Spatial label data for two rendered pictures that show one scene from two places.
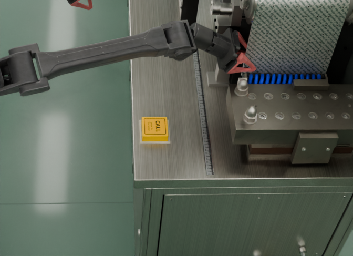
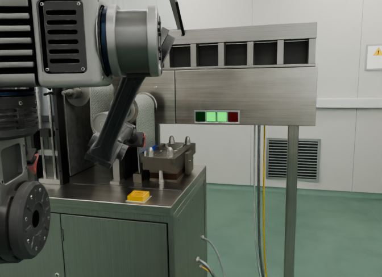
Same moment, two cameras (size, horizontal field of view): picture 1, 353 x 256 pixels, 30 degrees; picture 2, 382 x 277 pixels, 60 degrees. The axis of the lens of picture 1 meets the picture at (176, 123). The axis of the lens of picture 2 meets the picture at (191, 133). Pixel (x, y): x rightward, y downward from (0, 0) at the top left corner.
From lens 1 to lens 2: 1.55 m
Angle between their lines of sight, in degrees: 68
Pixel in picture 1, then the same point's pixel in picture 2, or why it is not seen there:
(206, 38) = not seen: hidden behind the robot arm
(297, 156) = (189, 167)
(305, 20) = (147, 112)
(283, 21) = (142, 114)
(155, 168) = (166, 201)
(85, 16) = not seen: outside the picture
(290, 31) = (145, 120)
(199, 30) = not seen: hidden behind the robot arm
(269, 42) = (141, 129)
